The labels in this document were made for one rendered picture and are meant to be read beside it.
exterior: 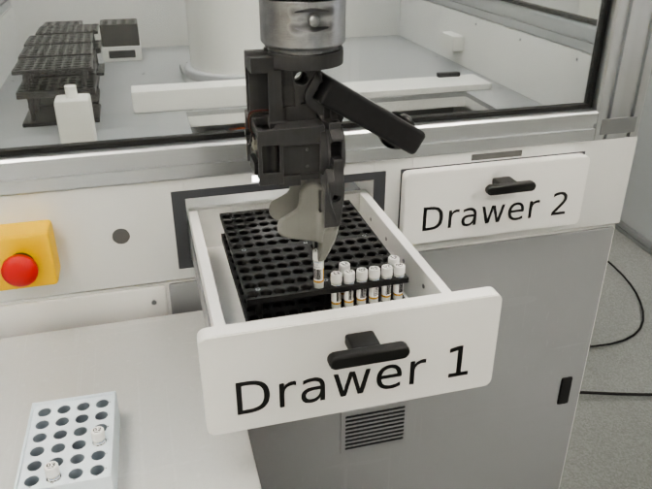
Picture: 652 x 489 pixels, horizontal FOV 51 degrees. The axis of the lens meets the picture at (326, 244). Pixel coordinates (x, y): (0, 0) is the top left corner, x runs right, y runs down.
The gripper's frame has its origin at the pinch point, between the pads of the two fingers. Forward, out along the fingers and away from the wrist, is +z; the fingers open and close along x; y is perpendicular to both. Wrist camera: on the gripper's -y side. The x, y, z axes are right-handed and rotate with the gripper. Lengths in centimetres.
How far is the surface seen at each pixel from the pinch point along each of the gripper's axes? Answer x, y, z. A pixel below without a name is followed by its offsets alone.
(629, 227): -154, -173, 92
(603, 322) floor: -99, -123, 96
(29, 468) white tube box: 7.6, 30.8, 15.6
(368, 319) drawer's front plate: 10.8, -1.1, 2.5
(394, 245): -10.2, -11.5, 6.8
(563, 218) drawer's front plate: -21.2, -43.2, 12.0
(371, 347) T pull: 13.8, -0.4, 3.4
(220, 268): -18.0, 9.4, 11.3
